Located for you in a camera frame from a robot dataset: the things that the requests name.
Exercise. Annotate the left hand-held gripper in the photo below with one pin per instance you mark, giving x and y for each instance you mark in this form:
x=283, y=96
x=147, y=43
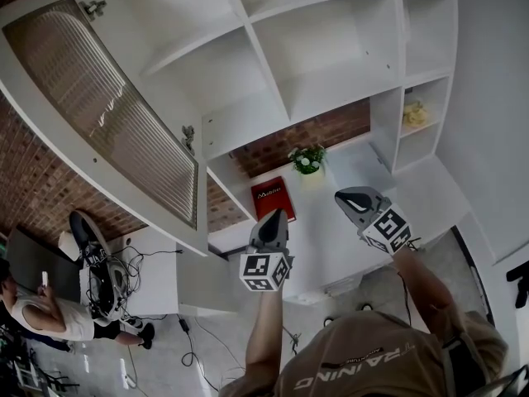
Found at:
x=264, y=267

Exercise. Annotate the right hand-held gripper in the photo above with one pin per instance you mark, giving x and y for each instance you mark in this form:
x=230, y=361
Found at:
x=384, y=226

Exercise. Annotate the white ribbed-glass cabinet door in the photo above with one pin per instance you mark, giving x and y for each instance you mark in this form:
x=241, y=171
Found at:
x=103, y=97

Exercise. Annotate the person's right forearm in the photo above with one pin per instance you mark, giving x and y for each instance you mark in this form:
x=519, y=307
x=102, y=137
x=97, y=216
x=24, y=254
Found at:
x=425, y=292

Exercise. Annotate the person's left forearm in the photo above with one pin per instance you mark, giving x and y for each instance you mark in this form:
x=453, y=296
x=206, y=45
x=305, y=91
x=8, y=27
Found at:
x=264, y=329

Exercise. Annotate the metal cabinet hinge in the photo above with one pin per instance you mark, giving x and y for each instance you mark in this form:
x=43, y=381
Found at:
x=94, y=8
x=188, y=138

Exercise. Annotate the white open shelf cabinet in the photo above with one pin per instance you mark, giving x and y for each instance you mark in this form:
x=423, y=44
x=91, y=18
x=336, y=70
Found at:
x=314, y=56

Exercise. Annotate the red book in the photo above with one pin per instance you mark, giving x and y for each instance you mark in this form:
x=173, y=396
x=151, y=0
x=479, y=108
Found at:
x=270, y=197

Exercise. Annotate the black power adapter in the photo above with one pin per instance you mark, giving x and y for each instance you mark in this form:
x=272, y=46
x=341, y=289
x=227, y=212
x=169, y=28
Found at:
x=183, y=325

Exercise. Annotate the potted white-flower plant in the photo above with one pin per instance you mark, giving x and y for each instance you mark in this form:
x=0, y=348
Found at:
x=308, y=160

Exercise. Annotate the white low side table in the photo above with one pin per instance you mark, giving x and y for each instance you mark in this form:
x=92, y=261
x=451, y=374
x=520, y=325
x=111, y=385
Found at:
x=157, y=279

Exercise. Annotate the yellow ornament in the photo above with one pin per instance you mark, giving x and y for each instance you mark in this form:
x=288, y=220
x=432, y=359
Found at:
x=414, y=113

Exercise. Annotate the person's tan printed shirt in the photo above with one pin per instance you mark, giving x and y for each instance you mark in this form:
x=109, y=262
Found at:
x=372, y=358

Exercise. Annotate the white phone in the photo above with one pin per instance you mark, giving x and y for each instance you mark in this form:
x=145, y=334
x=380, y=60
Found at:
x=45, y=278

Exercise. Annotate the dark grey flat panel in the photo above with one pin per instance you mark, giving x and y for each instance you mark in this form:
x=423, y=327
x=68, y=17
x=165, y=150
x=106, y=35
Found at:
x=41, y=263

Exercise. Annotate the black bracket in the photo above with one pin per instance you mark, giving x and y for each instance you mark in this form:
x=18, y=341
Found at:
x=521, y=279

